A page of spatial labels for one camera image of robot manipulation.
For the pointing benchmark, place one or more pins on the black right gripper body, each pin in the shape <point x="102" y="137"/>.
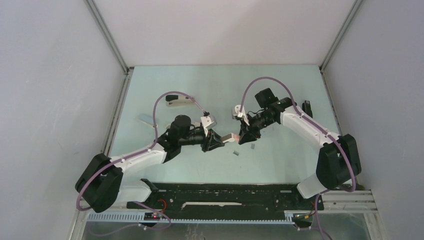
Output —
<point x="259" y="121"/>

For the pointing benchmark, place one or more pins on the beige and black large stapler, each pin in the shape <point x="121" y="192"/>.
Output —
<point x="174" y="100"/>

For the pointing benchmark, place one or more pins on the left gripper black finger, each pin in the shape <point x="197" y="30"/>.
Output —
<point x="210" y="146"/>
<point x="214" y="137"/>

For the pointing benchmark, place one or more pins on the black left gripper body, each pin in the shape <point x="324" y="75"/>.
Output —
<point x="196" y="136"/>

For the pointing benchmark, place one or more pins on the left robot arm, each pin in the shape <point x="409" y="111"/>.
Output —
<point x="110" y="180"/>

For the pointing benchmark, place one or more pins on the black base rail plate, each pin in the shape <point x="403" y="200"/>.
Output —
<point x="229" y="202"/>

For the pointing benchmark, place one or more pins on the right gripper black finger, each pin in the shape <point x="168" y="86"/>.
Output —
<point x="248" y="136"/>
<point x="245" y="123"/>

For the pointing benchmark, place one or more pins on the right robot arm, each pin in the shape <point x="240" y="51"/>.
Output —
<point x="338" y="155"/>

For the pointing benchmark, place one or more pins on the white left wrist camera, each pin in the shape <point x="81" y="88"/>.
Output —
<point x="208" y="121"/>

